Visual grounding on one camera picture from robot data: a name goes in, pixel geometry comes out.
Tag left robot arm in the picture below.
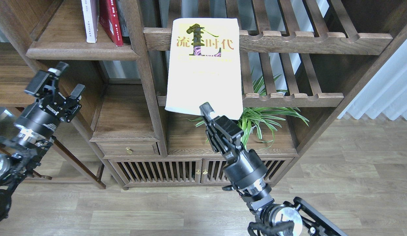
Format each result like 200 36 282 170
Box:
0 62 85 221

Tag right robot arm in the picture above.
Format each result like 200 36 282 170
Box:
200 103 346 236

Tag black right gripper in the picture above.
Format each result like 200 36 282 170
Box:
199 103 267 192

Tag white curtain right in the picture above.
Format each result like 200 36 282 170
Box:
338 39 407 120

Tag spider plant in white pot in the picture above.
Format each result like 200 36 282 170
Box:
189 67 309 154

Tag brass drawer knob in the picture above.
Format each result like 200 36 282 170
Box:
126 147 133 155

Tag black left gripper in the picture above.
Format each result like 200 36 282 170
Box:
14 62 85 138

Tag yellow-green paperback book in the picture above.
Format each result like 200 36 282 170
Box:
165 18 243 120

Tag white lavender paperback book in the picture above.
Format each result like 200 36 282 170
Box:
81 0 99 43

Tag large dark wooden bookshelf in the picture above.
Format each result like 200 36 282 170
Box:
0 0 407 189

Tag red paperback book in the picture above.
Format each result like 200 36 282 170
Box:
99 0 124 47

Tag wooden side table left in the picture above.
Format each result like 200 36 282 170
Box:
0 42 106 189

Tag upright books on shelf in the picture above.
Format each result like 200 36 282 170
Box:
116 0 129 37

